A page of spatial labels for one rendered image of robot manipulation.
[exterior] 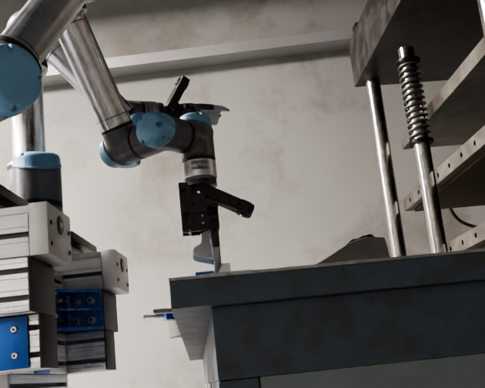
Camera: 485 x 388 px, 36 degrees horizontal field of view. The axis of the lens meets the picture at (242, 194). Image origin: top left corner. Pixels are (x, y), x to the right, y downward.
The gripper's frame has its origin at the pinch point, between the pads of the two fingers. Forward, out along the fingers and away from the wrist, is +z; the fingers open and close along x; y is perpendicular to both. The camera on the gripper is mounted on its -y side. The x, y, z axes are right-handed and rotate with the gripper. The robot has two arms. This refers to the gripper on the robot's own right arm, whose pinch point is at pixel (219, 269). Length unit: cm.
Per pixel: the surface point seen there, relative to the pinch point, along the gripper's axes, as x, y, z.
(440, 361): 69, -23, 24
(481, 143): -36, -79, -34
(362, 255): 8.5, -29.8, 1.2
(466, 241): -60, -79, -10
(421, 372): 69, -21, 25
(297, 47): -214, -64, -148
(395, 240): -119, -74, -22
